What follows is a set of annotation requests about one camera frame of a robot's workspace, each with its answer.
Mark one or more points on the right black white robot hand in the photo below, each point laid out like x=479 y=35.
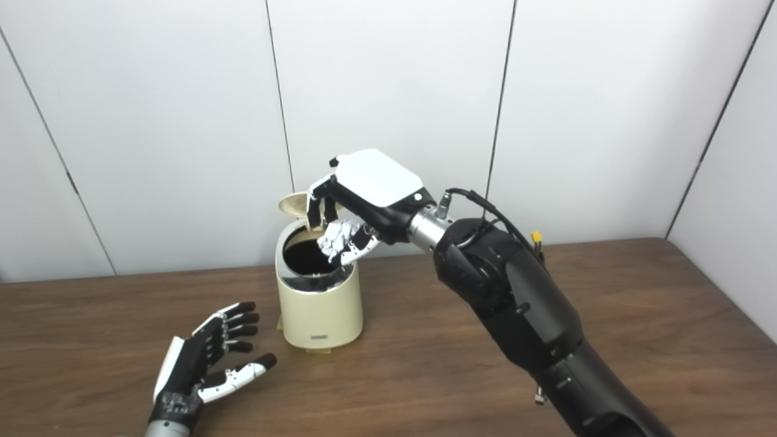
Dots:
x=376 y=182

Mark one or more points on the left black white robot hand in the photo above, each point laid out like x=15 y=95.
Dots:
x=188 y=364

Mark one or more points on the white paper ball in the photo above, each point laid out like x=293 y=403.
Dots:
x=339 y=238

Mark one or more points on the cream round bin lid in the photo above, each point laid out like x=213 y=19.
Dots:
x=294 y=205

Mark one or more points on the cream-colored desktop trash bin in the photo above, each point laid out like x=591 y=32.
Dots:
x=318 y=315

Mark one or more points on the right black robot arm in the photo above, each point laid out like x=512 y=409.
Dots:
x=522 y=303

